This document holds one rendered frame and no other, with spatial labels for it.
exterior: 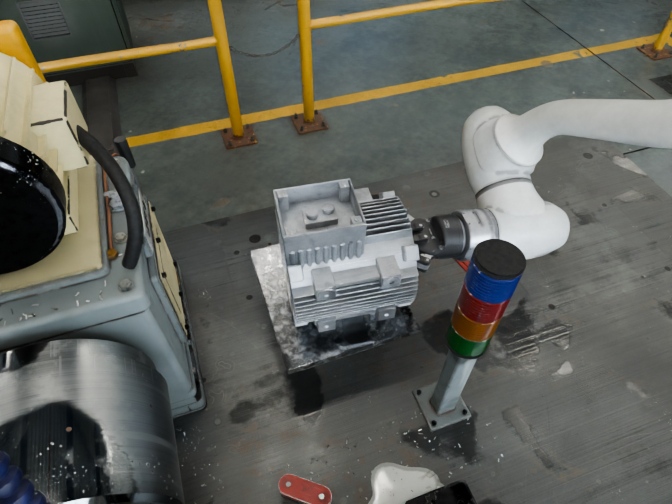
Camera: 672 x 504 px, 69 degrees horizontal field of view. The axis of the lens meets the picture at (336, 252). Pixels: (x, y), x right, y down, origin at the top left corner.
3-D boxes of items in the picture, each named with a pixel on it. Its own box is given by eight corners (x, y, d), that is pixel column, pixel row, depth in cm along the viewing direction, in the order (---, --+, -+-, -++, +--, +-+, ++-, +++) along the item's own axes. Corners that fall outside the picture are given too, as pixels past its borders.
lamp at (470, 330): (464, 347, 65) (472, 329, 62) (443, 311, 69) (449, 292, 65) (504, 334, 66) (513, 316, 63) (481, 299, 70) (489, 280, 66)
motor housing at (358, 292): (298, 346, 82) (290, 278, 68) (281, 260, 94) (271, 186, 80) (411, 324, 85) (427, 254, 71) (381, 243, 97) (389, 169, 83)
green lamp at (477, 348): (458, 363, 68) (464, 347, 65) (438, 328, 72) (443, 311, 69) (495, 350, 70) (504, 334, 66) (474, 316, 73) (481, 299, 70)
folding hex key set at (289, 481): (276, 494, 79) (275, 491, 77) (283, 474, 81) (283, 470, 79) (327, 513, 77) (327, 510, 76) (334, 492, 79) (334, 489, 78)
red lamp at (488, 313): (472, 329, 62) (480, 310, 58) (449, 292, 65) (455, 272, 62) (513, 316, 63) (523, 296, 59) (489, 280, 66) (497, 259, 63)
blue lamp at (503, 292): (480, 310, 58) (489, 287, 55) (455, 272, 62) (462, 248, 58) (523, 296, 59) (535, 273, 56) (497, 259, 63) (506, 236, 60)
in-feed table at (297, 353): (292, 400, 89) (287, 371, 80) (256, 286, 105) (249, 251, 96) (412, 360, 94) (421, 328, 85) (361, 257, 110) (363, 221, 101)
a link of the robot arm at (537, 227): (477, 271, 90) (460, 205, 94) (550, 264, 93) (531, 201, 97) (508, 251, 80) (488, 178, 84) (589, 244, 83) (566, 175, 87)
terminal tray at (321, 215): (287, 271, 73) (283, 239, 68) (276, 220, 80) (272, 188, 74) (365, 257, 75) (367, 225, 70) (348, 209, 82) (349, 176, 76)
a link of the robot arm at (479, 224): (505, 234, 80) (472, 237, 78) (485, 270, 87) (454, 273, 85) (482, 196, 86) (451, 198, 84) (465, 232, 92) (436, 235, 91)
